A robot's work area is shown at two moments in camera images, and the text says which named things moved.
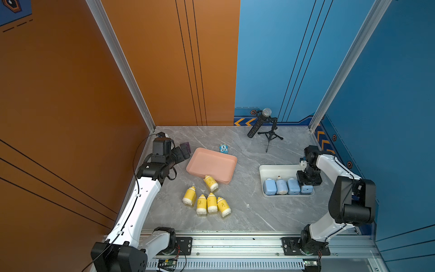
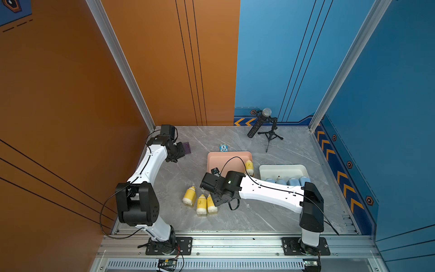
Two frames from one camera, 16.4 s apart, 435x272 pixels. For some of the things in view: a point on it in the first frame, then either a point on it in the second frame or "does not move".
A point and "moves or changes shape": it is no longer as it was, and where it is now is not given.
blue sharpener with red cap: x=281 y=186 does not move
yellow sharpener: x=223 y=207 to x=250 y=168
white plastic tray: x=286 y=171 does not move
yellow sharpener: x=212 y=203 does not move
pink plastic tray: x=205 y=162 moves or changes shape
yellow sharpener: x=190 y=196 does not move
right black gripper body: x=308 y=177 to x=217 y=198
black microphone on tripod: x=264 y=115 does not move
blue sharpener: x=293 y=186 does not move
